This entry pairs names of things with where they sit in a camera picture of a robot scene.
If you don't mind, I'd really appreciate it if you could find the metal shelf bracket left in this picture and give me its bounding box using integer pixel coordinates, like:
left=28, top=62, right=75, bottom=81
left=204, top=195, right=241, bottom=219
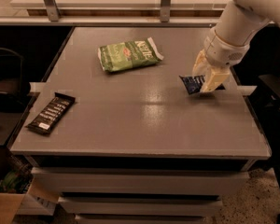
left=43, top=0, right=60, bottom=21

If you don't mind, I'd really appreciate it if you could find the green jalapeno chip bag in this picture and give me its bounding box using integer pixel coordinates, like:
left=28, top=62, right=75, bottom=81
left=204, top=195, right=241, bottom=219
left=98, top=37, right=163, bottom=73

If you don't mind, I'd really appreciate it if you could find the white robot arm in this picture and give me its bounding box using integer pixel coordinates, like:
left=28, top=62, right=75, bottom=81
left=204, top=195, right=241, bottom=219
left=192, top=0, right=280, bottom=92

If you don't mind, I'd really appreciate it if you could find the cardboard box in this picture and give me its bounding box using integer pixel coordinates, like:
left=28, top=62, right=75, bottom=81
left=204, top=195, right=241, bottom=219
left=0, top=178, right=59, bottom=224

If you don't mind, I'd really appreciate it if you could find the black chair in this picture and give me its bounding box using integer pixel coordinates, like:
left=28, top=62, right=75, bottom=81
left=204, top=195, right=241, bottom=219
left=0, top=48, right=31, bottom=113

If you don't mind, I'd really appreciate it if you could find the grey drawer cabinet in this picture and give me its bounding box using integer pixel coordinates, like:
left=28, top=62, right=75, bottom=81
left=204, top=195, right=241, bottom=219
left=12, top=27, right=270, bottom=224

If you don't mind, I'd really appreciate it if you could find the metal shelf bracket middle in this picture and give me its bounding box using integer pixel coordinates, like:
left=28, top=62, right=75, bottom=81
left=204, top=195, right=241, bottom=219
left=160, top=0, right=171, bottom=22

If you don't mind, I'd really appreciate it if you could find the blue rxbar blueberry bar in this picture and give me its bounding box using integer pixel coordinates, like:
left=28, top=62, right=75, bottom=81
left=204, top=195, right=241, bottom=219
left=178, top=75, right=226, bottom=95

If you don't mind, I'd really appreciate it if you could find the metal shelf bracket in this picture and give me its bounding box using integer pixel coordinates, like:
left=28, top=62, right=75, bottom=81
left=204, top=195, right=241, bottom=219
left=43, top=0, right=60, bottom=21
left=160, top=0, right=171, bottom=22

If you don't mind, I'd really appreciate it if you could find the black chocolate rxbar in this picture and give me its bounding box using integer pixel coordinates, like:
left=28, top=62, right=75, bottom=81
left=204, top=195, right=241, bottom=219
left=26, top=92, right=76, bottom=135

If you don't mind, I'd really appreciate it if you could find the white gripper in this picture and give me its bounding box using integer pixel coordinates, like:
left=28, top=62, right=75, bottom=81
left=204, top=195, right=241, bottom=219
left=192, top=28, right=249, bottom=92

